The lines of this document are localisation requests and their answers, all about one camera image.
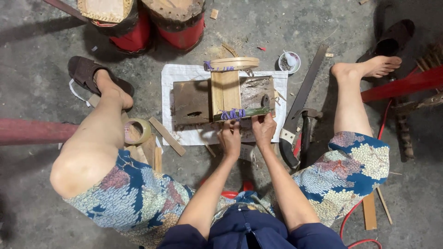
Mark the dark wooden stick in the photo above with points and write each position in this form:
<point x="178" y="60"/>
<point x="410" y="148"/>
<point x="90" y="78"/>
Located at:
<point x="64" y="7"/>

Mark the red round pole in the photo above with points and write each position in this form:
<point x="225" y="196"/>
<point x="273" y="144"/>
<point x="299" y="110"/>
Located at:
<point x="34" y="131"/>

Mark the small dark metal tool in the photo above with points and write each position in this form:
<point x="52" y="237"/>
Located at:
<point x="265" y="101"/>

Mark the red plastic stool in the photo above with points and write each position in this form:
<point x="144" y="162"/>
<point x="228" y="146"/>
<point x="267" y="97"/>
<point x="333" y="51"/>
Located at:
<point x="229" y="194"/>

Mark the red wooden beam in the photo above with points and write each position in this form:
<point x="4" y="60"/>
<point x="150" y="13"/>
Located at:
<point x="405" y="85"/>

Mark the rusty ribbed rod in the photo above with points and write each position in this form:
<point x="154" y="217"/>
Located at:
<point x="404" y="135"/>

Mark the dark metal hammer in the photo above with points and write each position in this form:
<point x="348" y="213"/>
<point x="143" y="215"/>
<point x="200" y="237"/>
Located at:
<point x="306" y="135"/>

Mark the short wooden plank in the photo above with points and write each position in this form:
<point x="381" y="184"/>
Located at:
<point x="369" y="211"/>

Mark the person's left leg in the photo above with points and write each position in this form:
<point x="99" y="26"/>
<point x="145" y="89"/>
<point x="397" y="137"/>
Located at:
<point x="90" y="145"/>

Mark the person's left fingers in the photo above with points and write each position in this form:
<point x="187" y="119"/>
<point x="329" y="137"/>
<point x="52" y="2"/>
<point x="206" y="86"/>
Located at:
<point x="229" y="126"/>

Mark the white paper scrap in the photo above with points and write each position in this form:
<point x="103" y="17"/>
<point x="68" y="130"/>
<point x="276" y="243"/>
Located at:
<point x="74" y="92"/>

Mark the white woven sack mat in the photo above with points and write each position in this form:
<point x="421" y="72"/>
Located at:
<point x="180" y="73"/>

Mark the red drum with hide top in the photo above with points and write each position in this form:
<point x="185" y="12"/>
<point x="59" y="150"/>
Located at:
<point x="133" y="33"/>
<point x="183" y="33"/>

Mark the bamboo frame with purple ties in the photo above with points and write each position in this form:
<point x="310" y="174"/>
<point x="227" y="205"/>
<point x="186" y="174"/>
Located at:
<point x="225" y="90"/>

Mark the person's left hand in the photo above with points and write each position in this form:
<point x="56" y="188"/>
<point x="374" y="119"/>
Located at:
<point x="229" y="141"/>

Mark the clear tape roll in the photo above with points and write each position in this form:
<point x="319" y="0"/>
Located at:
<point x="146" y="130"/>

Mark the small wood chip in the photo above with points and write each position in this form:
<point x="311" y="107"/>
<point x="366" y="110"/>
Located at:
<point x="214" y="13"/>

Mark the floral patterned shorts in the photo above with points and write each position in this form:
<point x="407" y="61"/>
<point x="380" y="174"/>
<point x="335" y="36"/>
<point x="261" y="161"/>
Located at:
<point x="138" y="200"/>

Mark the person's right leg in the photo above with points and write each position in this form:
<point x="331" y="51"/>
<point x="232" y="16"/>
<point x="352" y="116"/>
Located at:
<point x="349" y="103"/>

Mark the bundle of bamboo sticks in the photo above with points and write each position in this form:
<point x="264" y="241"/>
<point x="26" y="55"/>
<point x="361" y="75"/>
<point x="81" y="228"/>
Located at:
<point x="432" y="57"/>

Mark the person's leg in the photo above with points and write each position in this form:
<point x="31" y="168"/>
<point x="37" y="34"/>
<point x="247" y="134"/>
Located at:
<point x="349" y="103"/>
<point x="90" y="145"/>

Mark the thin wooden strip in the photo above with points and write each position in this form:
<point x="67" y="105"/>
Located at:
<point x="385" y="206"/>

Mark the flat wooden slat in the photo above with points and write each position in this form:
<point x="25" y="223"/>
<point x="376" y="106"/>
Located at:
<point x="167" y="136"/>

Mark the person's right hand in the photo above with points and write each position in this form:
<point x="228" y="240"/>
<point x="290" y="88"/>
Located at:
<point x="264" y="133"/>

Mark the dark blue shirt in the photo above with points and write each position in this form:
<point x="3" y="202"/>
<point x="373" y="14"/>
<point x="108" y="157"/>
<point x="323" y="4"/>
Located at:
<point x="249" y="230"/>

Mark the small white bowl with bottle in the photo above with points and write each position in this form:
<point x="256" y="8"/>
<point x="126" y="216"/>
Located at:
<point x="290" y="62"/>

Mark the brown sandal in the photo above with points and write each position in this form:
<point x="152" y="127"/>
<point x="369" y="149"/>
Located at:
<point x="393" y="39"/>
<point x="81" y="71"/>

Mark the pile of wood offcuts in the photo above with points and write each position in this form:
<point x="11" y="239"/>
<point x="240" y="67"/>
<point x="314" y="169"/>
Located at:
<point x="149" y="152"/>

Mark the weathered wooden work block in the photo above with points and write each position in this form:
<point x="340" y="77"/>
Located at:
<point x="189" y="101"/>

